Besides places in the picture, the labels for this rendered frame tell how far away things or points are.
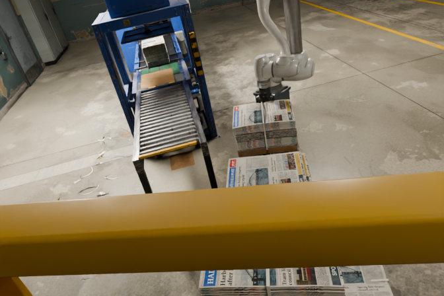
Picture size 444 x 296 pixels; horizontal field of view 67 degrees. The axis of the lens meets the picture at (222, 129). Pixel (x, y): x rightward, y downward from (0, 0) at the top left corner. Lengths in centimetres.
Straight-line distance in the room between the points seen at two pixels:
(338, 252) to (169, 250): 15
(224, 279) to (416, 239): 70
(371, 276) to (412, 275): 83
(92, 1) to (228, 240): 1086
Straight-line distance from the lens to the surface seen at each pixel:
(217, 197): 33
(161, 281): 270
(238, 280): 96
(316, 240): 31
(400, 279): 258
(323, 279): 95
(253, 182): 157
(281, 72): 210
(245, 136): 205
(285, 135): 206
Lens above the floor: 207
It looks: 30 degrees down
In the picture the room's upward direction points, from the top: 12 degrees counter-clockwise
